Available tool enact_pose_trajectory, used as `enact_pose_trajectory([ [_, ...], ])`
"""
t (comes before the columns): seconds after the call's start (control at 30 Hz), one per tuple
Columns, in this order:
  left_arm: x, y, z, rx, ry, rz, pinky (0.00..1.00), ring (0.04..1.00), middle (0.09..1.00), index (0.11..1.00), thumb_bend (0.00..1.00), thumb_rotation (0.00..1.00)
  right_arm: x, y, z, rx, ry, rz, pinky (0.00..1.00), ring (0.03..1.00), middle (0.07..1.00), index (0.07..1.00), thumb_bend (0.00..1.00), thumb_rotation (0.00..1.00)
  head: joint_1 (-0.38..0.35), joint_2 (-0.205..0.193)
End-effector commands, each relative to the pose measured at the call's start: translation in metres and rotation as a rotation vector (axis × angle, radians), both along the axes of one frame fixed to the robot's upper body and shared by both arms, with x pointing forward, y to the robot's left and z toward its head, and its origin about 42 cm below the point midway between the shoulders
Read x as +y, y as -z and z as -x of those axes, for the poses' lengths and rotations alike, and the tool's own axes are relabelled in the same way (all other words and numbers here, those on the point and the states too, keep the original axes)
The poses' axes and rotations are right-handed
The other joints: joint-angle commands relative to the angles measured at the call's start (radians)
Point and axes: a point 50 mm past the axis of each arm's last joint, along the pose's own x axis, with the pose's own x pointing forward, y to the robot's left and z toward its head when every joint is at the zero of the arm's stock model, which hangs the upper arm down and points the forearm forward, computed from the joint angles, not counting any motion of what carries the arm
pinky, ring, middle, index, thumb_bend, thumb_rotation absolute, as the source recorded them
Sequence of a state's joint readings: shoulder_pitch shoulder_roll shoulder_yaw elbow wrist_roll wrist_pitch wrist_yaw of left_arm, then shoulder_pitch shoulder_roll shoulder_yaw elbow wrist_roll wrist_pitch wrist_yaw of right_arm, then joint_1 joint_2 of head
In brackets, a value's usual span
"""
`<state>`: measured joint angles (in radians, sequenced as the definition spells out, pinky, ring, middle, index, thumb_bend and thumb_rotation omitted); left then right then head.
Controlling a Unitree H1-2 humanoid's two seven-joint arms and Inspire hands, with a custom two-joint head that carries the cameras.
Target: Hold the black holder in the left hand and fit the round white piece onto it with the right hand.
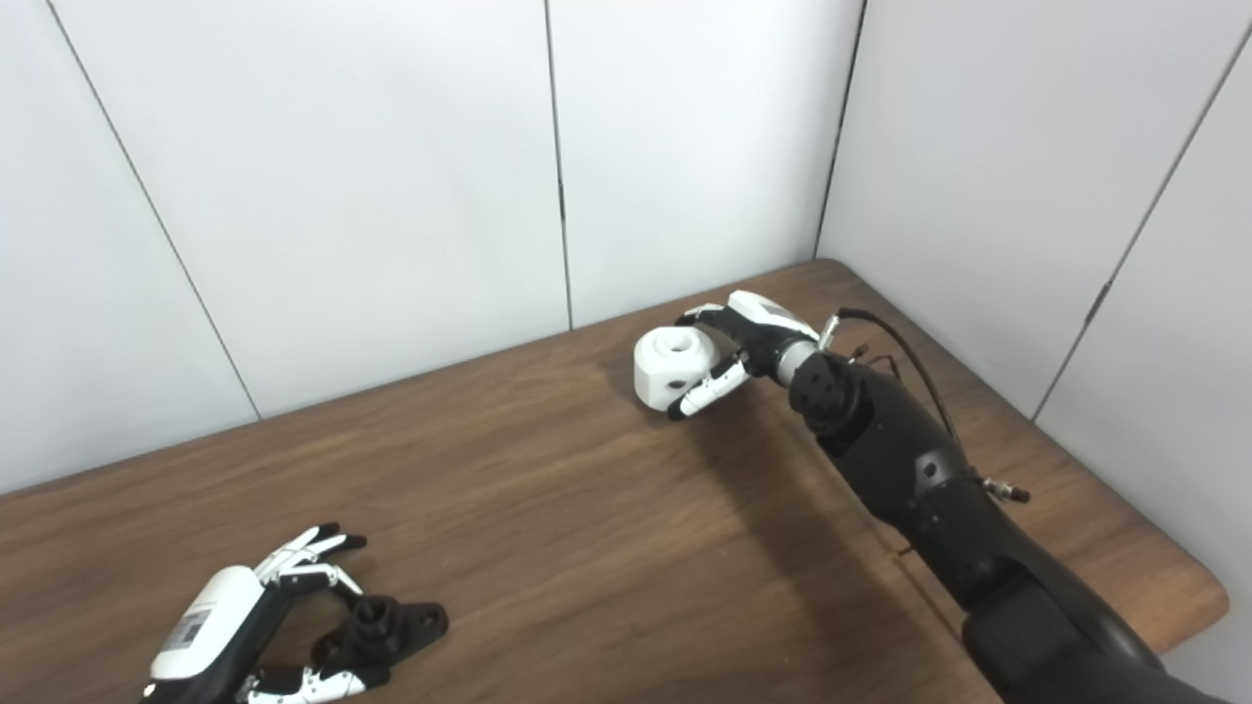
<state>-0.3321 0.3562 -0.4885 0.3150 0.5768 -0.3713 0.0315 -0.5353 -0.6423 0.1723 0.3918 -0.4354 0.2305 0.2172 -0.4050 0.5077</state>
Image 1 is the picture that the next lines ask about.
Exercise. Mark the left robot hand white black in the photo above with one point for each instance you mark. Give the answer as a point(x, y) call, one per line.
point(215, 611)

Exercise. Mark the black flanged holder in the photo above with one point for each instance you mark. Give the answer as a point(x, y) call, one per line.
point(391, 626)

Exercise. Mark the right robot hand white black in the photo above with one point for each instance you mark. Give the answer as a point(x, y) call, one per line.
point(763, 328)

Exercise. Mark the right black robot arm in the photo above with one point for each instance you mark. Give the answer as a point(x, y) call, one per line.
point(929, 489)

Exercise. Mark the round white piece with holes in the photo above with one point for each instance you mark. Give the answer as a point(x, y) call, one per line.
point(670, 367)

